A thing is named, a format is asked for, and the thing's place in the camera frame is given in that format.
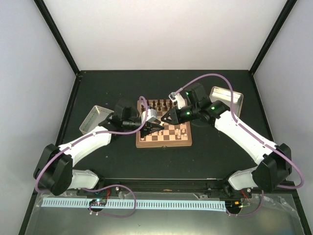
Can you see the wooden chess board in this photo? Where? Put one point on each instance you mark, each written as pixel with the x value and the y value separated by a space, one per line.
pixel 165 143

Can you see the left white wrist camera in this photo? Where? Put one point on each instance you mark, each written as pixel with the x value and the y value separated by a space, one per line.
pixel 151 115

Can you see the small circuit board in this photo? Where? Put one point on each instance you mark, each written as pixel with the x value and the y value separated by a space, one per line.
pixel 98 202

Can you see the row of dark chess pieces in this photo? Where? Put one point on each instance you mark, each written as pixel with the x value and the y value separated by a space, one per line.
pixel 161 104

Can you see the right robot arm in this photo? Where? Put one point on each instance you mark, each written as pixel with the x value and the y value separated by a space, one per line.
pixel 272 160

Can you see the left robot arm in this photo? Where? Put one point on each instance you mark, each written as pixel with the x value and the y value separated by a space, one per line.
pixel 55 172

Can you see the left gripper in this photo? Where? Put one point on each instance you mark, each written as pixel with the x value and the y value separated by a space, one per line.
pixel 148 126

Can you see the white slotted cable duct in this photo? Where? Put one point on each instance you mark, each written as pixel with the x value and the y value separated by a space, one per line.
pixel 218 206

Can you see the gold metal tin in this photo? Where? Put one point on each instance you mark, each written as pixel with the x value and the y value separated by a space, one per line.
pixel 224 95

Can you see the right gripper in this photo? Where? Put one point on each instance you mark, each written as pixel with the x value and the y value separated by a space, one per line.
pixel 175 120

